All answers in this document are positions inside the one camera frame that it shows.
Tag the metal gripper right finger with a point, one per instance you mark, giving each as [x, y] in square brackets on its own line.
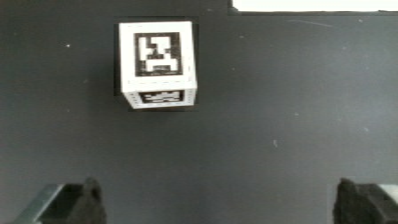
[367, 203]

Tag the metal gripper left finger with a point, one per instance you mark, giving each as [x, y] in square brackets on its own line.
[67, 204]

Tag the white tagged cube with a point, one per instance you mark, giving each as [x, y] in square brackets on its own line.
[159, 80]

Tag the paper sheet with tags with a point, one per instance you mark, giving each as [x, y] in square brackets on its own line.
[315, 5]

